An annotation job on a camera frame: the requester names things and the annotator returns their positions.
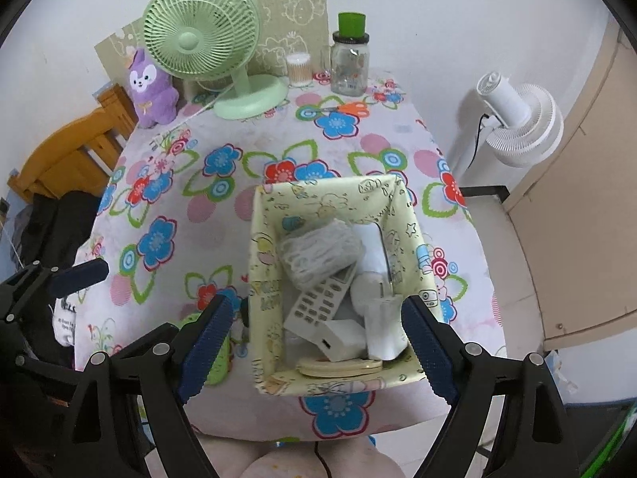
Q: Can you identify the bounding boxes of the person's pink clothing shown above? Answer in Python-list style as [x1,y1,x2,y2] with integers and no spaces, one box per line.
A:
[191,423,406,478]

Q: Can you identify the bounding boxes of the green desk fan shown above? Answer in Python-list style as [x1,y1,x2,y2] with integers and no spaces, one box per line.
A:
[143,0,289,120]

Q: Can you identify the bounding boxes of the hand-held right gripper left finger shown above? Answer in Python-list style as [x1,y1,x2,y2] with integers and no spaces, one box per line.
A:
[70,295,234,478]

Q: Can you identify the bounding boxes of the cotton swab jar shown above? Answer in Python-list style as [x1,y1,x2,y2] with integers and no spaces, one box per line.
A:
[285,52,313,88]

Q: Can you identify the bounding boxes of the dark clothing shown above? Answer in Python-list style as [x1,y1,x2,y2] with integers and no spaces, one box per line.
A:
[7,190,103,310]

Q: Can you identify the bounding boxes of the small white USB charger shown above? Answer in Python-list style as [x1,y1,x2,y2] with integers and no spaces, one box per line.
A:
[301,319,367,363]

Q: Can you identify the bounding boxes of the white power adapter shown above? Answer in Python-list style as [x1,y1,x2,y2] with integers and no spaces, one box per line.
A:
[365,281,405,360]

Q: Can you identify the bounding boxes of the white printed cloth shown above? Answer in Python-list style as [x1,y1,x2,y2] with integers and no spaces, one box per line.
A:
[51,296,80,349]

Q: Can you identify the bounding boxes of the white fan cord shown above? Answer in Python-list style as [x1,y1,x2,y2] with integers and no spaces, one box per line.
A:
[149,84,236,146]

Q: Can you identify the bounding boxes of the green speaker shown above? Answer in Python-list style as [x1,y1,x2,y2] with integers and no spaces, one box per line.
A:
[179,311,234,386]

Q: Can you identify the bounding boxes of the yellow printed fabric storage box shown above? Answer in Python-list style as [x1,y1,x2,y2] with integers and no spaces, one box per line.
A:
[247,172,449,396]

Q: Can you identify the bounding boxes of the black fan cable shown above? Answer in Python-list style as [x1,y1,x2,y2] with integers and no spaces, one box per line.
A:
[475,112,498,170]

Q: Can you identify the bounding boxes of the floral tablecloth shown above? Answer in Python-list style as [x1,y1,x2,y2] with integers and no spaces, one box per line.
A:
[72,72,503,441]

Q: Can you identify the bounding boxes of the beige wooden cabinet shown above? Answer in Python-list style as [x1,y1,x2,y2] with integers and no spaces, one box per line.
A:
[508,15,637,354]

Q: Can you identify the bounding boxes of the beige oval case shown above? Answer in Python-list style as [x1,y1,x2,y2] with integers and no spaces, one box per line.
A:
[296,357,384,378]

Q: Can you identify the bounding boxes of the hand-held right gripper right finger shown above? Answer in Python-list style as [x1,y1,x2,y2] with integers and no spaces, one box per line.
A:
[402,296,580,478]

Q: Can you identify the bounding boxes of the white remote control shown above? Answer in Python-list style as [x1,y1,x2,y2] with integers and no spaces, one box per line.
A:
[283,261,359,342]

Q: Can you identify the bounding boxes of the purple plush toy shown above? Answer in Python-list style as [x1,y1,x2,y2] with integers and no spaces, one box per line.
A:
[124,47,181,129]

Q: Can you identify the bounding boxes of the glass jar with green lid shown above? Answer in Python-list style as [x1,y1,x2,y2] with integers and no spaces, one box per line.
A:
[321,11,371,96]

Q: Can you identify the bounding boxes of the white oval case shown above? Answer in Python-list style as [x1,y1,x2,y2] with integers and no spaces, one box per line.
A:
[351,271,394,314]

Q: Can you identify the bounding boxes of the orange scissors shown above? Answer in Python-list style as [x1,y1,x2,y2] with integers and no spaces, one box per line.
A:
[318,101,370,119]

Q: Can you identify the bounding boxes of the white cord bundle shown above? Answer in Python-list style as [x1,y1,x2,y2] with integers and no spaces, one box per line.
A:
[276,219,365,290]

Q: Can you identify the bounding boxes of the white standing fan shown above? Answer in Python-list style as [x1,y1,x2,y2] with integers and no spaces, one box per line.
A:
[445,71,565,185]

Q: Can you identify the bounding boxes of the printed cardboard board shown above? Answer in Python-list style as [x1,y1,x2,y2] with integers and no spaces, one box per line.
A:
[94,0,330,93]

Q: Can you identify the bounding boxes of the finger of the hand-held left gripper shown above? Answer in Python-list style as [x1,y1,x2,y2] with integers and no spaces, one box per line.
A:
[0,260,109,344]
[15,323,180,384]

